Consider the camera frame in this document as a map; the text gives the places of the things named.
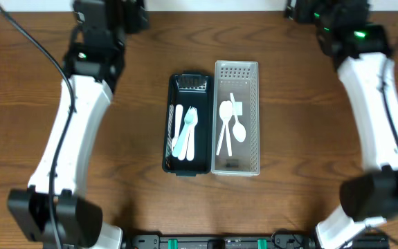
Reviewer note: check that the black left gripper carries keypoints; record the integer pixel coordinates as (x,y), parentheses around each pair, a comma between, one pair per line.
(130,17)

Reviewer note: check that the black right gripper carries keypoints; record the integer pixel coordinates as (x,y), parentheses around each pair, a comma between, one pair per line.
(308,12)

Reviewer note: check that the white plastic fork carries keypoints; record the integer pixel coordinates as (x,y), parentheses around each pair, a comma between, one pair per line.
(188,150)
(188,120)
(177,118)

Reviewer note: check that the white plastic spoon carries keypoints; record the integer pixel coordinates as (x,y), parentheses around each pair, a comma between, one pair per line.
(226,108)
(221,136)
(239,131)

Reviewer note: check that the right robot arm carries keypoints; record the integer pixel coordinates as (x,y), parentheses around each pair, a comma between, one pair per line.
(363,59)

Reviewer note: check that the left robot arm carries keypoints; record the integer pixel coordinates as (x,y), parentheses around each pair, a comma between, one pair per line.
(53,209)

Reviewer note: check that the dark green plastic basket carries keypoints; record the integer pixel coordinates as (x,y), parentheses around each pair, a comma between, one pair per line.
(189,89)

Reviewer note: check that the clear perforated plastic basket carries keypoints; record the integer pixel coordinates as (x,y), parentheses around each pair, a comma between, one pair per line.
(241,79)

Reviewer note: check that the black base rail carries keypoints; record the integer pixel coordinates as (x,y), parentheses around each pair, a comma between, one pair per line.
(280,239)

